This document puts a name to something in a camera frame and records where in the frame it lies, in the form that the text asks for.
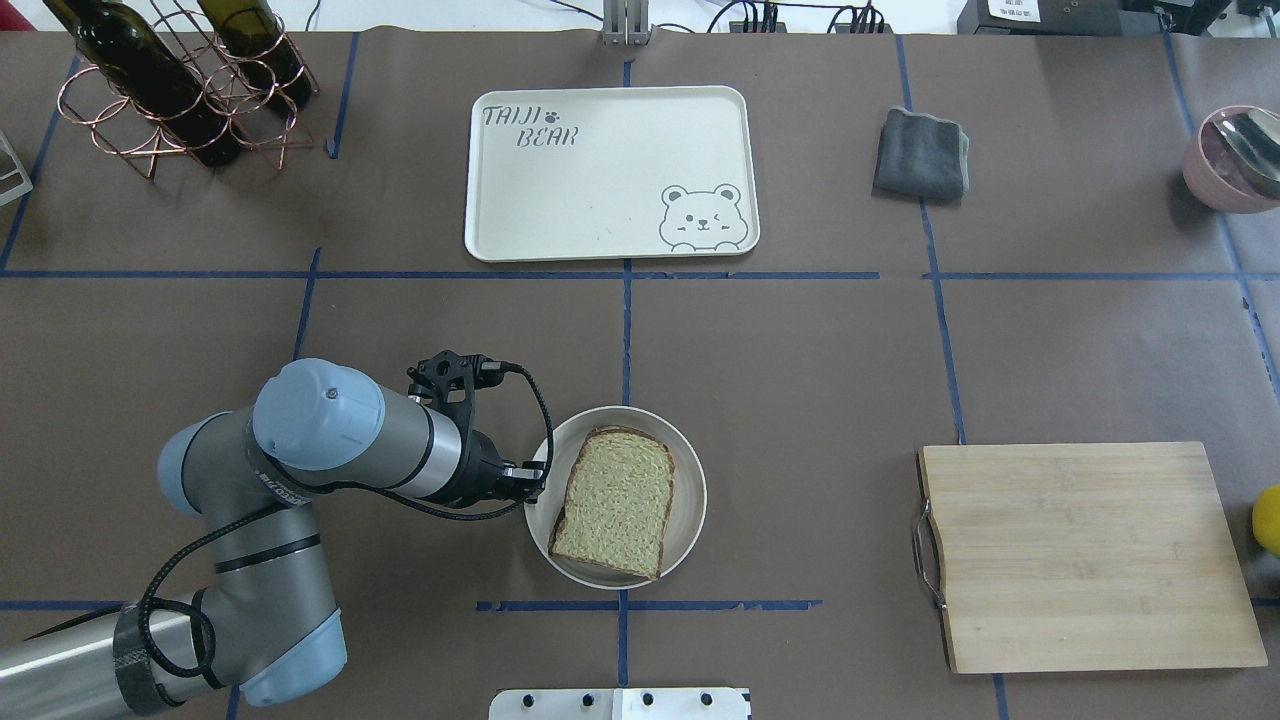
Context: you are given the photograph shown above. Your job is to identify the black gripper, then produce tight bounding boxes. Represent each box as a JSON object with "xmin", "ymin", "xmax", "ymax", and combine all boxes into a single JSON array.
[{"xmin": 462, "ymin": 430, "xmax": 549, "ymax": 506}]

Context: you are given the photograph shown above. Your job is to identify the bread slice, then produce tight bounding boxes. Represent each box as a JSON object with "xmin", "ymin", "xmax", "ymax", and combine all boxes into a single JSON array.
[{"xmin": 549, "ymin": 427, "xmax": 675, "ymax": 580}]

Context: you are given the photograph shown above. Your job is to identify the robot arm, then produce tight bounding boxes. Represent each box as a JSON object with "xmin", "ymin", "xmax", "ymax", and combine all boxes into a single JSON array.
[{"xmin": 3, "ymin": 351, "xmax": 550, "ymax": 719}]

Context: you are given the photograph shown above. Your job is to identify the cream bear serving tray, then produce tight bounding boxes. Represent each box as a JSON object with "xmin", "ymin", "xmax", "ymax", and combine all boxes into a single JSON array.
[{"xmin": 463, "ymin": 85, "xmax": 762, "ymax": 263}]

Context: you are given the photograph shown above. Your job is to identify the grey folded cloth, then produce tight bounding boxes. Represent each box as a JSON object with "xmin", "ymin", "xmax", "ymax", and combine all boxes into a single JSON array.
[{"xmin": 873, "ymin": 108, "xmax": 970, "ymax": 202}]

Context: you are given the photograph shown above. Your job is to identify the dark wine bottle lower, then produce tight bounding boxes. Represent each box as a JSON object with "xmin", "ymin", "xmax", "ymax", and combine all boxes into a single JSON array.
[{"xmin": 198, "ymin": 1, "xmax": 315, "ymax": 117}]

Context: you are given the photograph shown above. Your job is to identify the dark wine bottle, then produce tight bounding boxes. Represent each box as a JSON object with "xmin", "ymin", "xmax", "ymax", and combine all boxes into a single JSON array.
[
  {"xmin": 198, "ymin": 1, "xmax": 315, "ymax": 117},
  {"xmin": 44, "ymin": 1, "xmax": 241, "ymax": 167}
]

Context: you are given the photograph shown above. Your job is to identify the bamboo cutting board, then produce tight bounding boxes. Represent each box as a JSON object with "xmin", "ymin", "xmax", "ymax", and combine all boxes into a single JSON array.
[{"xmin": 916, "ymin": 441, "xmax": 1268, "ymax": 674}]

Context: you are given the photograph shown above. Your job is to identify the dark wine bottle upper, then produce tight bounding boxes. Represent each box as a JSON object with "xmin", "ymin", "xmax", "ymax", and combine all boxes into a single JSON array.
[{"xmin": 44, "ymin": 1, "xmax": 241, "ymax": 167}]

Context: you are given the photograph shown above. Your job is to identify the yellow lemon upper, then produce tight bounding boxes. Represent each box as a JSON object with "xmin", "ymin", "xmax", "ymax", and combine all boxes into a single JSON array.
[{"xmin": 1251, "ymin": 484, "xmax": 1280, "ymax": 557}]

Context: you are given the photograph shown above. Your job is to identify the pink bowl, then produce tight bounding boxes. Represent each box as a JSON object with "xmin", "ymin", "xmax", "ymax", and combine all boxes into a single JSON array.
[{"xmin": 1181, "ymin": 105, "xmax": 1277, "ymax": 214}]

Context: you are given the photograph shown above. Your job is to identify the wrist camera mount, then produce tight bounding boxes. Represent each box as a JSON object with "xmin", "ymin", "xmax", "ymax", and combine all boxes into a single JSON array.
[{"xmin": 404, "ymin": 350, "xmax": 506, "ymax": 432}]

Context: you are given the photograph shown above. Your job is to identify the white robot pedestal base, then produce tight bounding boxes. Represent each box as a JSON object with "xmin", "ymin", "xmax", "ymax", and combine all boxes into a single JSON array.
[{"xmin": 488, "ymin": 687, "xmax": 753, "ymax": 719}]

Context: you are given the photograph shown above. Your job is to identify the aluminium frame post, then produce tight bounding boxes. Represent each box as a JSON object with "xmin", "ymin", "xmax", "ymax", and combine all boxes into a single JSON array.
[{"xmin": 602, "ymin": 0, "xmax": 652, "ymax": 47}]

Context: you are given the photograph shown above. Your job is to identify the copper wire bottle rack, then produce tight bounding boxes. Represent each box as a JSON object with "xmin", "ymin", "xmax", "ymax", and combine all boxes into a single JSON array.
[{"xmin": 47, "ymin": 1, "xmax": 319, "ymax": 179}]

